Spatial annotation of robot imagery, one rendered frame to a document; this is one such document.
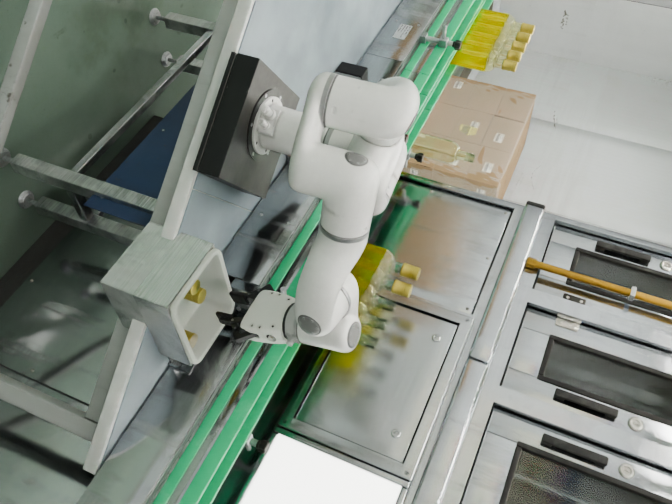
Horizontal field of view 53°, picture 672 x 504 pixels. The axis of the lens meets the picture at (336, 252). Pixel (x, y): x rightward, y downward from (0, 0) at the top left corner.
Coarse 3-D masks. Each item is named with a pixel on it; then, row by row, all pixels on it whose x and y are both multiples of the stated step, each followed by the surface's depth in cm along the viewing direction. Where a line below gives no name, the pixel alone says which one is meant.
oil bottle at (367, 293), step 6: (360, 282) 165; (366, 282) 166; (360, 288) 164; (366, 288) 164; (372, 288) 164; (360, 294) 163; (366, 294) 163; (372, 294) 164; (360, 300) 163; (366, 300) 163; (372, 300) 163; (372, 306) 165
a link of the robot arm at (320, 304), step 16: (320, 224) 110; (320, 240) 111; (336, 240) 109; (352, 240) 108; (320, 256) 111; (336, 256) 110; (352, 256) 111; (304, 272) 112; (320, 272) 110; (336, 272) 110; (304, 288) 112; (320, 288) 111; (336, 288) 111; (304, 304) 114; (320, 304) 112; (336, 304) 117; (304, 320) 116; (320, 320) 114; (336, 320) 117; (320, 336) 118
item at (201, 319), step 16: (208, 256) 132; (208, 272) 142; (224, 272) 140; (208, 288) 147; (224, 288) 145; (176, 304) 126; (192, 304) 147; (208, 304) 150; (224, 304) 150; (176, 320) 128; (192, 320) 148; (208, 320) 148; (208, 336) 146; (192, 352) 138
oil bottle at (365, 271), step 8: (360, 264) 169; (368, 264) 168; (352, 272) 167; (360, 272) 167; (368, 272) 167; (376, 272) 167; (384, 272) 168; (368, 280) 166; (376, 280) 166; (384, 280) 167; (376, 288) 167
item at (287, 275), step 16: (448, 0) 223; (464, 0) 223; (448, 16) 218; (464, 16) 217; (432, 32) 212; (448, 32) 212; (432, 48) 207; (416, 64) 202; (432, 64) 202; (416, 80) 197; (320, 208) 166; (304, 240) 160; (288, 256) 157; (304, 256) 158; (288, 272) 155; (288, 288) 151
